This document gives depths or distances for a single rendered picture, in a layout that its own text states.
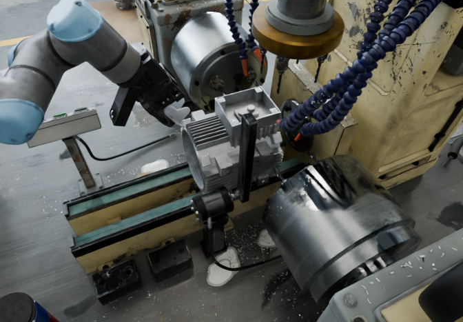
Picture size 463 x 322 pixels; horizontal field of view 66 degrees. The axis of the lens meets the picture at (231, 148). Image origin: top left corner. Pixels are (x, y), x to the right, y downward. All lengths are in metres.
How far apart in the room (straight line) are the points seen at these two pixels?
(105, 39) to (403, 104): 0.60
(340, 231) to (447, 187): 0.69
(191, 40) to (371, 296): 0.76
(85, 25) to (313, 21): 0.39
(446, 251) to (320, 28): 0.43
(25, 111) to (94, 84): 0.90
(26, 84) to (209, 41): 0.52
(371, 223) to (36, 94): 0.57
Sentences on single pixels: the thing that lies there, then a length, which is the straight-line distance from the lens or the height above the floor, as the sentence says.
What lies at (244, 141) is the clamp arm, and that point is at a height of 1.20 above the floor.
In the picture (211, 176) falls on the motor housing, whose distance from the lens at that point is 0.80.
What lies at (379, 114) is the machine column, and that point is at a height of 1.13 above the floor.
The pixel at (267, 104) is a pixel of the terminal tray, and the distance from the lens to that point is 0.85.
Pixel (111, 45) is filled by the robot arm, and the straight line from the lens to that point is 0.66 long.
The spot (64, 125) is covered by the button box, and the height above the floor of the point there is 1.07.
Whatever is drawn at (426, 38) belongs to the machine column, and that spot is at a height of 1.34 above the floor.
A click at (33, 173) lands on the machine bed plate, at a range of 1.25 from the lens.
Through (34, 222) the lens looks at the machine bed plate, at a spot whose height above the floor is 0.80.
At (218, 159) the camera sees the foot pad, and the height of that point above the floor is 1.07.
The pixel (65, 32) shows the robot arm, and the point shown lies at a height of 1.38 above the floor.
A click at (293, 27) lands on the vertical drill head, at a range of 0.68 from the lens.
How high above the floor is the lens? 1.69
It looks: 49 degrees down
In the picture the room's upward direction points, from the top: 2 degrees clockwise
